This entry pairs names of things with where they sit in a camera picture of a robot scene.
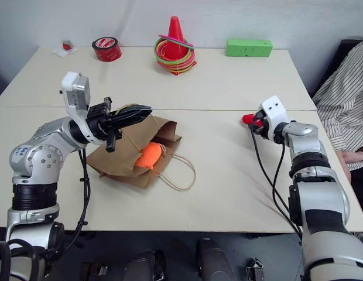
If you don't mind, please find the lime green toss ring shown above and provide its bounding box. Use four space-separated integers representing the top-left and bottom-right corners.
153 39 197 64

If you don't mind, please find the red tape roll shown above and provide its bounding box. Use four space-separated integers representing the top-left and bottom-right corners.
91 36 122 62

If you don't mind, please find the red plush toy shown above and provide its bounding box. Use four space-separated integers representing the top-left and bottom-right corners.
242 113 263 127

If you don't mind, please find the small metal clasp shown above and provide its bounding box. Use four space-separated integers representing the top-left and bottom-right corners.
245 257 266 281

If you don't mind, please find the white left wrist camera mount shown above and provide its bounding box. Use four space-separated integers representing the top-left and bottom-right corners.
60 71 108 146

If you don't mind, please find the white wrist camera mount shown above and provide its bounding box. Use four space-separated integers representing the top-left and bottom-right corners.
262 95 290 135
60 71 108 146

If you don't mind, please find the person in striped shirt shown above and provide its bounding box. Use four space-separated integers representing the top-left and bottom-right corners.
312 39 363 226

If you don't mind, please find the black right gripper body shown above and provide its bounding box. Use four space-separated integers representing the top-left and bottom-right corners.
252 108 272 140

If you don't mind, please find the person's bare hand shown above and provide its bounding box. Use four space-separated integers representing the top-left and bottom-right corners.
339 149 363 171

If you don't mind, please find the orange toss ring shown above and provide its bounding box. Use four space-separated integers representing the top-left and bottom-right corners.
154 43 197 68

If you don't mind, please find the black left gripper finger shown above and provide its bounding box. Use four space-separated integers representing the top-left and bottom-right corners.
112 111 153 129
111 104 153 119

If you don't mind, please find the clear plastic packet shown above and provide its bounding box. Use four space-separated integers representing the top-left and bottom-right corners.
52 43 79 57

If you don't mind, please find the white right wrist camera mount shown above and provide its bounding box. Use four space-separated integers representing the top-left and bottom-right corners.
262 95 290 135

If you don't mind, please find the yellow toss ring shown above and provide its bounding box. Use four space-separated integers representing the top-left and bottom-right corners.
155 51 197 73

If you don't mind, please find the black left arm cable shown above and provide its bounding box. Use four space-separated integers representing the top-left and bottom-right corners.
60 148 92 266

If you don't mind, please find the dark rounded shape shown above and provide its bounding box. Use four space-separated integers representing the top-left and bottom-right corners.
122 248 168 281
197 237 232 281

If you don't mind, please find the red traffic cone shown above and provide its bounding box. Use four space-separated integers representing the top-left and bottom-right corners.
157 16 197 76

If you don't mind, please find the black chair back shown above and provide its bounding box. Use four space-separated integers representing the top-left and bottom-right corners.
309 37 363 99

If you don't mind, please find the brown paper bag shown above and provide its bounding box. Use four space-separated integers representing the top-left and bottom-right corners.
86 102 197 193

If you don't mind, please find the orange plush toy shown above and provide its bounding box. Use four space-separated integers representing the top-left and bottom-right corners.
134 142 167 170

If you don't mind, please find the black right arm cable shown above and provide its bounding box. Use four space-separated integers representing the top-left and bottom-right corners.
249 125 304 244

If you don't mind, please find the black cable loop bundle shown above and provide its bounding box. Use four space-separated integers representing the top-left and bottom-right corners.
0 238 42 281

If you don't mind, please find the magenta toss ring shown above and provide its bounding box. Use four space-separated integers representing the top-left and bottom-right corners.
158 35 195 49

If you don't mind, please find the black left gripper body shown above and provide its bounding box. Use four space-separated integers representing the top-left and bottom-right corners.
87 97 124 153

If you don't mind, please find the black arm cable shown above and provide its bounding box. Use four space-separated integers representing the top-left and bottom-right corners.
60 148 92 266
249 125 304 244

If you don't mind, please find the green foam block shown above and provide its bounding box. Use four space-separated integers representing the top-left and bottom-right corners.
226 38 273 58

